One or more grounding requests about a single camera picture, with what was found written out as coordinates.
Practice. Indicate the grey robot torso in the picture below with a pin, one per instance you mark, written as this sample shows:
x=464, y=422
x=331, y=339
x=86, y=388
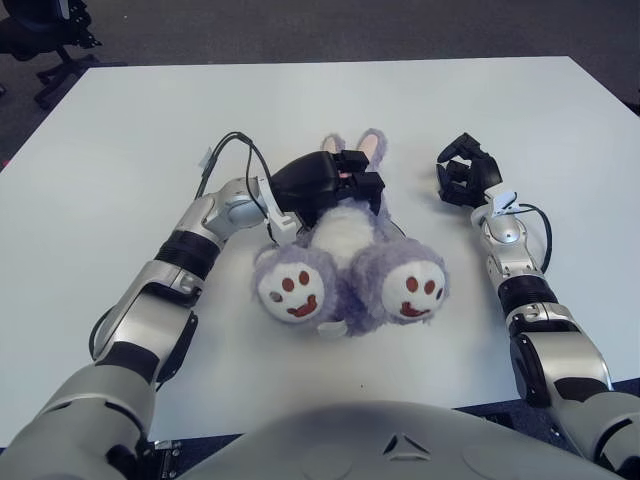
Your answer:
x=390, y=440

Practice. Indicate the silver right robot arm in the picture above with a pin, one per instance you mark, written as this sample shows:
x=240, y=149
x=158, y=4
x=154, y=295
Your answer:
x=515, y=260

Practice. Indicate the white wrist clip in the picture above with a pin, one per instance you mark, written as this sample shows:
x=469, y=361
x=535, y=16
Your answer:
x=282, y=225
x=502, y=204

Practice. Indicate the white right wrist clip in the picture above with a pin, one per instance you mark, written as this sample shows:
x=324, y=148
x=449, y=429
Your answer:
x=502, y=204

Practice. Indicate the small metal bracket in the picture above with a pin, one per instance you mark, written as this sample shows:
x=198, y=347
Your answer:
x=167, y=455

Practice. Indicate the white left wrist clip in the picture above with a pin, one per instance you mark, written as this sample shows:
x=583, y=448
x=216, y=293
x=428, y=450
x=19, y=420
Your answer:
x=282, y=225

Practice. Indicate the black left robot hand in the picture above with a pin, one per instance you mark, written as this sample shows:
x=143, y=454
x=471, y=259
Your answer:
x=310, y=182

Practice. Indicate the black office chair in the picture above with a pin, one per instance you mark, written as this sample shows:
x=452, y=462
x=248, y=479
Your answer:
x=35, y=30

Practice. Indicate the purple plush bunny doll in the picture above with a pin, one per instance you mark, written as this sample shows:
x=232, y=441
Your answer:
x=345, y=235

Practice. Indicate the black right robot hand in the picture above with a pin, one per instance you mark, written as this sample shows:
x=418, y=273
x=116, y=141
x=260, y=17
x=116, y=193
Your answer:
x=487, y=172

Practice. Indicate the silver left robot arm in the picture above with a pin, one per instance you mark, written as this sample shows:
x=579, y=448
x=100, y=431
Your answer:
x=150, y=300

